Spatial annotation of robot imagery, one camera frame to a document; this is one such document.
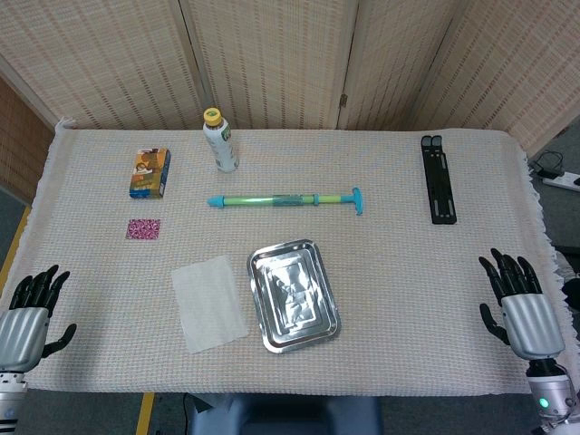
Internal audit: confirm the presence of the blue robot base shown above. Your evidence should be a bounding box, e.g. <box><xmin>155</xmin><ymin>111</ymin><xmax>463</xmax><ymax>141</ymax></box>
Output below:
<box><xmin>186</xmin><ymin>392</ymin><xmax>384</xmax><ymax>435</ymax></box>

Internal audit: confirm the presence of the white power strip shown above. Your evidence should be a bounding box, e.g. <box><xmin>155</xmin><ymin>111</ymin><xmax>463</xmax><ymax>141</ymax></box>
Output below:
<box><xmin>542</xmin><ymin>171</ymin><xmax>580</xmax><ymax>192</ymax></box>

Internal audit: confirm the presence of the shiny metal tray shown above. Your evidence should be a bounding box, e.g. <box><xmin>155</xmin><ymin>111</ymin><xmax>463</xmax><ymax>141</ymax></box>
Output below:
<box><xmin>246</xmin><ymin>238</ymin><xmax>342</xmax><ymax>354</ymax></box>

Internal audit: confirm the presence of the orange blue carton box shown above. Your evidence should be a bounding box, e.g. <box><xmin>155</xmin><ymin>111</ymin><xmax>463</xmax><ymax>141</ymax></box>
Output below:
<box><xmin>128</xmin><ymin>147</ymin><xmax>172</xmax><ymax>200</ymax></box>

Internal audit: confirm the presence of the white bottle yellow cap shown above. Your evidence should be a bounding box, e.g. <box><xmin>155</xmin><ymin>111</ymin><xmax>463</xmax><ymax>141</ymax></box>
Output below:
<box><xmin>201</xmin><ymin>107</ymin><xmax>240</xmax><ymax>174</ymax></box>

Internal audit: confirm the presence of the beige woven screen panel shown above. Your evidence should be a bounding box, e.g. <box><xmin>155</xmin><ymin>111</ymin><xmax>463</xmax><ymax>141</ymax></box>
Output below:
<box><xmin>179</xmin><ymin>0</ymin><xmax>362</xmax><ymax>131</ymax></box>
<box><xmin>0</xmin><ymin>0</ymin><xmax>214</xmax><ymax>131</ymax></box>
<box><xmin>410</xmin><ymin>0</ymin><xmax>580</xmax><ymax>155</ymax></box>
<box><xmin>337</xmin><ymin>0</ymin><xmax>468</xmax><ymax>131</ymax></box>

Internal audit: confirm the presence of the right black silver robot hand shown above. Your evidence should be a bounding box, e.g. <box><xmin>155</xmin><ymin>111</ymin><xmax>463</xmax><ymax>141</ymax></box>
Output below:
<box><xmin>478</xmin><ymin>247</ymin><xmax>566</xmax><ymax>363</ymax></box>

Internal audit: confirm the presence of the green blue toy water pump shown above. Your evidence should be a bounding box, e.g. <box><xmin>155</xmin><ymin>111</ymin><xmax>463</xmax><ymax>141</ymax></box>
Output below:
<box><xmin>207</xmin><ymin>186</ymin><xmax>365</xmax><ymax>217</ymax></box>

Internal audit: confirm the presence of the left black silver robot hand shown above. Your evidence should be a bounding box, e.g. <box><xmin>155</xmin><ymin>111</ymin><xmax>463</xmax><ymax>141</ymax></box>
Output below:
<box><xmin>0</xmin><ymin>265</ymin><xmax>77</xmax><ymax>373</ymax></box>

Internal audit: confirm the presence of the beige woven tablecloth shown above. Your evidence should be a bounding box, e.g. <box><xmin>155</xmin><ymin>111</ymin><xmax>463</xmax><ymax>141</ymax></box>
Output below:
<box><xmin>0</xmin><ymin>116</ymin><xmax>580</xmax><ymax>395</ymax></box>

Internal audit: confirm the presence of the brown woven screen panel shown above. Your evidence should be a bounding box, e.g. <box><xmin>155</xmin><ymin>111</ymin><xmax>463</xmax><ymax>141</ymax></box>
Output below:
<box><xmin>0</xmin><ymin>76</ymin><xmax>54</xmax><ymax>203</ymax></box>

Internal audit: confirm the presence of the pink patterned card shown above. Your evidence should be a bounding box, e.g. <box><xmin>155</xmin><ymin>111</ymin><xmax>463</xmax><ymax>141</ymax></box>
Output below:
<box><xmin>125</xmin><ymin>218</ymin><xmax>162</xmax><ymax>241</ymax></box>

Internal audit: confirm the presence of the black folding stand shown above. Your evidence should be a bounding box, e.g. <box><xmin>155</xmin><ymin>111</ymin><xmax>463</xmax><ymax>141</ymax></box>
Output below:
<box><xmin>420</xmin><ymin>134</ymin><xmax>458</xmax><ymax>226</ymax></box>

